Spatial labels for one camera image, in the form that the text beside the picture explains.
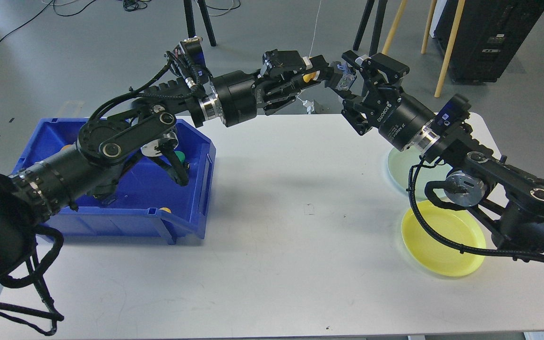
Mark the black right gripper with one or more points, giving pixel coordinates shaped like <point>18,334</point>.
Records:
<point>397,116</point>

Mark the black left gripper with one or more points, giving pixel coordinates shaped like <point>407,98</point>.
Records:
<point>236,96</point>

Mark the yellow push button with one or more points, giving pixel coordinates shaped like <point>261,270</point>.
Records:
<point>338,76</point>

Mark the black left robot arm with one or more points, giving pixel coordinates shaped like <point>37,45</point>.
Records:
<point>111,142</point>

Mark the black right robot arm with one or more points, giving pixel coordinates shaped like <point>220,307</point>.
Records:
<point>505,199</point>

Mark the light green plate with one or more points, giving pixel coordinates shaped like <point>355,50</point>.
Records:
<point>399,164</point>

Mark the green push button right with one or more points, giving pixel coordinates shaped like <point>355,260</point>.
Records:
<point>182,158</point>

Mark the yellow plate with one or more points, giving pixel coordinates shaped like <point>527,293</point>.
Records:
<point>457,226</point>

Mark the black tripod right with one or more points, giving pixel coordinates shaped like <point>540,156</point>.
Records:
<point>377,28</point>

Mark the black equipment cabinet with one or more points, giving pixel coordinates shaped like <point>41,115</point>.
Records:
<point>489,35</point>

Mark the blue plastic storage bin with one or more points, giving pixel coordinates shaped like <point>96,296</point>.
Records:
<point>142,191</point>

